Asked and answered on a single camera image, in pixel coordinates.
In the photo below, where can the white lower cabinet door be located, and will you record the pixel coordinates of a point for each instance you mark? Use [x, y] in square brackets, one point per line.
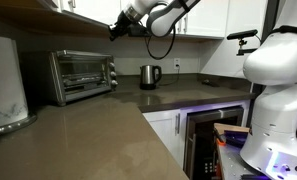
[163, 133]

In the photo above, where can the foil covered oven tray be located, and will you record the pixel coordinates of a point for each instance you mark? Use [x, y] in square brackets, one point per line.
[83, 78]

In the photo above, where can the black camera on stand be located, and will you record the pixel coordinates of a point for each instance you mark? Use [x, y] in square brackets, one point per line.
[243, 34]

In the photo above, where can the black under-counter oven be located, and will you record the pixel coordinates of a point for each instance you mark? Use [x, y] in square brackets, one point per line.
[201, 146]

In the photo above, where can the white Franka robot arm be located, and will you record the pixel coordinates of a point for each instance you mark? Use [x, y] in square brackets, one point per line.
[278, 66]

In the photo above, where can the silver oven knob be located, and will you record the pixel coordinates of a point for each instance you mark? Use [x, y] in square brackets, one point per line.
[112, 65]
[114, 83]
[113, 74]

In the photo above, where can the wooden board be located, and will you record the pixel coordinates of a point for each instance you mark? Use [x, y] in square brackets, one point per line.
[231, 128]

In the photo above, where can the stainless steel electric kettle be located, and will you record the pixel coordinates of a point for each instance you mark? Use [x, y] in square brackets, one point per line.
[149, 76]

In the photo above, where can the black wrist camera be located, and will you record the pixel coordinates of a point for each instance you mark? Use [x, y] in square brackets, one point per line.
[138, 30]

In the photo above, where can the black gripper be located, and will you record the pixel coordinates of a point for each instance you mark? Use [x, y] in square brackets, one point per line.
[124, 24]

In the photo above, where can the white wall outlet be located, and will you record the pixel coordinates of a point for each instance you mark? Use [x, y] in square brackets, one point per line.
[177, 63]

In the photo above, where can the metal robot mounting table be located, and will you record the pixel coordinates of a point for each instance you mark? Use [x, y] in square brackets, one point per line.
[233, 163]

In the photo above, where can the white paper towel roll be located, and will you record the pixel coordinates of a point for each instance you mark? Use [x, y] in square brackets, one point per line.
[4, 83]

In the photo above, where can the small black object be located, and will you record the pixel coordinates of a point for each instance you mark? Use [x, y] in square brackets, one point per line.
[209, 82]

